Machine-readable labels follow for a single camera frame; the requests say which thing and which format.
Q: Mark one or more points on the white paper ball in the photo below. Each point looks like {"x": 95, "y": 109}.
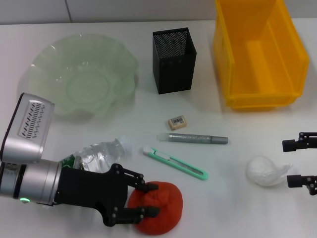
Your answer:
{"x": 260, "y": 171}

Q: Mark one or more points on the beige eraser with barcode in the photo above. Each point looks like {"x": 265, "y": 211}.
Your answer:
{"x": 177, "y": 122}

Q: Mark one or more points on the silver glitter pen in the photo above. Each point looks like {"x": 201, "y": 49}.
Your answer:
{"x": 188, "y": 138}

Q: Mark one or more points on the yellow plastic bin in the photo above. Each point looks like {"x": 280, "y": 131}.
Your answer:
{"x": 262, "y": 74}

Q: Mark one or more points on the black mesh pen holder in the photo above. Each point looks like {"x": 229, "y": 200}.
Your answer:
{"x": 173, "y": 77}

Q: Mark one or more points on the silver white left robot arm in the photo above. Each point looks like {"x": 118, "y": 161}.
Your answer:
{"x": 32, "y": 181}

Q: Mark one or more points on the green utility knife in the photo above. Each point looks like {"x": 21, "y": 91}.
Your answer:
{"x": 178, "y": 164}

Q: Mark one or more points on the clear green-label water bottle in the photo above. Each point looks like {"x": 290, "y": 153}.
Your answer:
{"x": 104, "y": 153}

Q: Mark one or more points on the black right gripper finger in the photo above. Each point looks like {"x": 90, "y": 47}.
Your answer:
{"x": 299, "y": 181}
{"x": 294, "y": 143}

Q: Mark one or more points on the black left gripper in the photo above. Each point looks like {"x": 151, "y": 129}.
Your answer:
{"x": 89, "y": 188}

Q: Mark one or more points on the green glass fruit plate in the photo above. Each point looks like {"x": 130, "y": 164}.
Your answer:
{"x": 84, "y": 74}

